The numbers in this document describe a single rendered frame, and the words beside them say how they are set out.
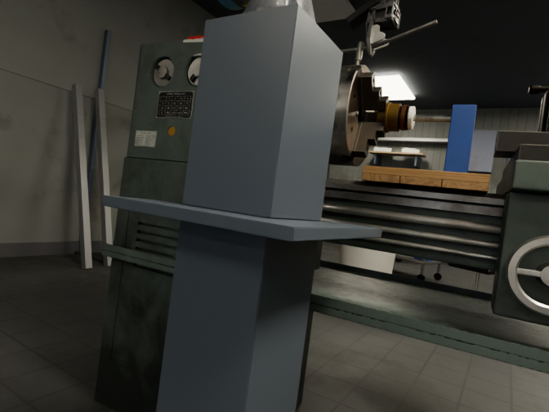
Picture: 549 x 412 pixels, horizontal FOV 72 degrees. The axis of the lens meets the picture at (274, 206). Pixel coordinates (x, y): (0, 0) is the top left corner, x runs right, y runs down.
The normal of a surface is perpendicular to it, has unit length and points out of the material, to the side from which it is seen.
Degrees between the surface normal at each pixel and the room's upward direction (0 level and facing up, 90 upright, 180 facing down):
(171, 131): 90
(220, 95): 90
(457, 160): 90
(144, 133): 90
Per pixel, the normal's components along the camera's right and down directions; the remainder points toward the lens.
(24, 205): 0.84, 0.12
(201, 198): -0.52, -0.06
